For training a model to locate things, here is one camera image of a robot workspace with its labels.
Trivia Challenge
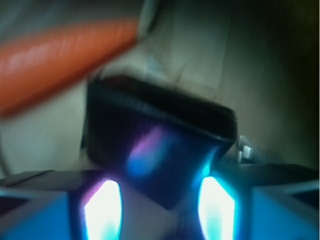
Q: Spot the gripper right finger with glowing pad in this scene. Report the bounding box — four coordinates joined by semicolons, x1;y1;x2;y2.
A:
197;164;320;240

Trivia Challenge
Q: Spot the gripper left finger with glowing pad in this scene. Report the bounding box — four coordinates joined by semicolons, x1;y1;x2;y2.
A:
0;170;123;240

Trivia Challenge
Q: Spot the orange plastic carrot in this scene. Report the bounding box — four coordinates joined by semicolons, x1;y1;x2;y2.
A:
0;17;139;118

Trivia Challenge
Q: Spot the brown paper bag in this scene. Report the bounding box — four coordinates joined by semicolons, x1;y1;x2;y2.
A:
0;0;320;176

